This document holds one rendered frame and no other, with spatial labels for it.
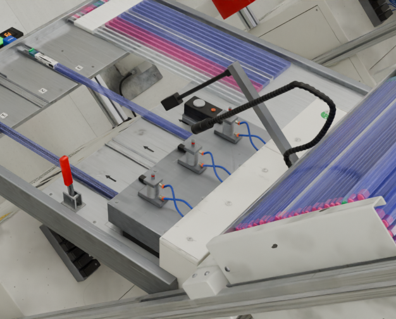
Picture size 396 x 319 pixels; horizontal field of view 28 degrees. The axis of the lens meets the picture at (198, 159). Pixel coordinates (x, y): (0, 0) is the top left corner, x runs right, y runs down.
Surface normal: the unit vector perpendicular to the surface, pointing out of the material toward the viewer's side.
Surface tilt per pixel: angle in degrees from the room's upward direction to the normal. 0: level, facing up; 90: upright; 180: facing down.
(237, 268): 90
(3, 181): 90
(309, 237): 90
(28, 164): 0
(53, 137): 0
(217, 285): 0
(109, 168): 44
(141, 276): 90
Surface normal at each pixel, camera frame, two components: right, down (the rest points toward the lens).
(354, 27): 0.57, -0.23
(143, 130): 0.04, -0.74
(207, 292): -0.61, 0.51
